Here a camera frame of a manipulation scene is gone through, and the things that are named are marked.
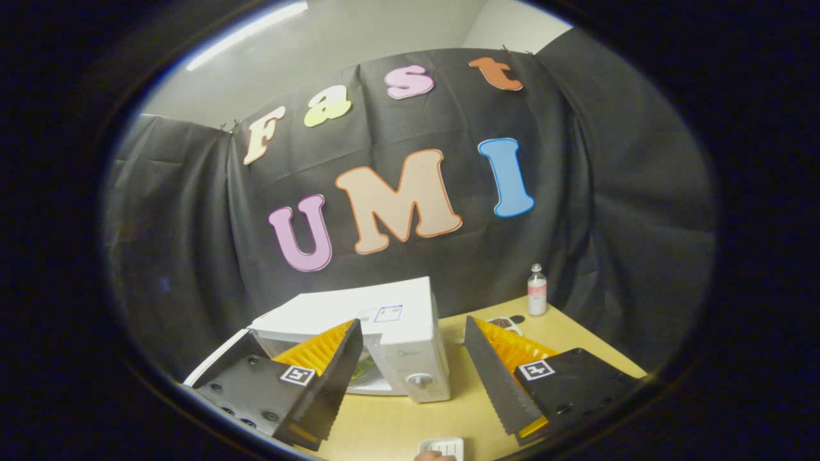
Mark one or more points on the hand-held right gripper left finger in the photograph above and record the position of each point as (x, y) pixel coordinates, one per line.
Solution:
(339, 371)

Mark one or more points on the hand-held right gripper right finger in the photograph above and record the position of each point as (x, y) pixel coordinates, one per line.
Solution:
(493, 378)

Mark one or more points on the white microwave oven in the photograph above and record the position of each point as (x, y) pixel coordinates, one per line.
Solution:
(403, 339)

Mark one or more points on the white divided spice dish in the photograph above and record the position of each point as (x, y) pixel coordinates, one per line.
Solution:
(506, 325)

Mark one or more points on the small white tray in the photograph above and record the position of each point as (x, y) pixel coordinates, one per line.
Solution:
(445, 444)

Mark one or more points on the small clear bottle pink label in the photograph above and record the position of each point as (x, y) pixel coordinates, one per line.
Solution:
(537, 294)

